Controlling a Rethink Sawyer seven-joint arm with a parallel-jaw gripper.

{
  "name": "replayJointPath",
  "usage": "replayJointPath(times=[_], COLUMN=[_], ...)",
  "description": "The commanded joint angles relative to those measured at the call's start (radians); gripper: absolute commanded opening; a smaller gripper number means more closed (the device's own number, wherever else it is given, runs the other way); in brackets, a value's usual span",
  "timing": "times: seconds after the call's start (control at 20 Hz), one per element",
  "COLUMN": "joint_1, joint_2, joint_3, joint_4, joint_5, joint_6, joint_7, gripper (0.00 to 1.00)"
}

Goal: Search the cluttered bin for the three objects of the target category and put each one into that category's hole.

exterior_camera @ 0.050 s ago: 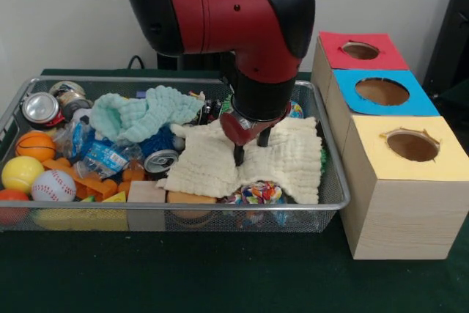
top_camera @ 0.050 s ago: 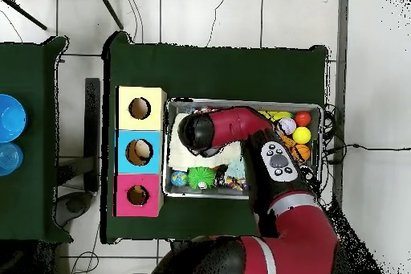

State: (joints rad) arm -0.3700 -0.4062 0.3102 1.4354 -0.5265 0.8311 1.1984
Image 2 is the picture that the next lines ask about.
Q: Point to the cream waffle cloth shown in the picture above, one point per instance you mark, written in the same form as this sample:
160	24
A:
179	158

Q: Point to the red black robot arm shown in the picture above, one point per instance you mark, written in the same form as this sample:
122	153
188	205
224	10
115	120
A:
237	123

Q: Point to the wooden box with three holes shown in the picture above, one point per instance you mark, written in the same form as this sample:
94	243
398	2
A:
154	119

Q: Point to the shallow mesh bin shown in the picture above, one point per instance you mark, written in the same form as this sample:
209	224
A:
289	105

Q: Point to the green spiky ball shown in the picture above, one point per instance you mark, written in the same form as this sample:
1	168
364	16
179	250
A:
200	176

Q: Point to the black red crumpled packet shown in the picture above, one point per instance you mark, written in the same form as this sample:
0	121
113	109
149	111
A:
220	174

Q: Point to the globe print ball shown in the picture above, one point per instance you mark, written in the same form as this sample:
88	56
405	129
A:
179	179

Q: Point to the yellow green ball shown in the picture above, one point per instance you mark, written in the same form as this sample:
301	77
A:
282	115

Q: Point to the white baseball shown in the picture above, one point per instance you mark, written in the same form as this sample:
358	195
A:
287	126

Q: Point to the yellow seamed ball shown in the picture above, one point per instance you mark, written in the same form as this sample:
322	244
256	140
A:
301	135

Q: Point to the orange red ball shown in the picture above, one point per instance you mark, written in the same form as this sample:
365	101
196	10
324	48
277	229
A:
302	118

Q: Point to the orange toy basketball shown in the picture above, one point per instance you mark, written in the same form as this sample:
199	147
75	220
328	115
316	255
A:
303	152

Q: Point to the grey round floor base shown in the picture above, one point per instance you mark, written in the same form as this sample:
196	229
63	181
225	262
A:
75	205

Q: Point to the black tripod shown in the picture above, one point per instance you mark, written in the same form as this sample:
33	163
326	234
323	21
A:
109	7

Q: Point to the dark green side tablecloth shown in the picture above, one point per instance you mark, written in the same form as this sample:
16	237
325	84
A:
32	206

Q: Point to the blue plastic bowl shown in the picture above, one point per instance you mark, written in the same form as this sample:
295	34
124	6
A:
11	118

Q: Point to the blue round lid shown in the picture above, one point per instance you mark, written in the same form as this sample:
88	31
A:
9	158

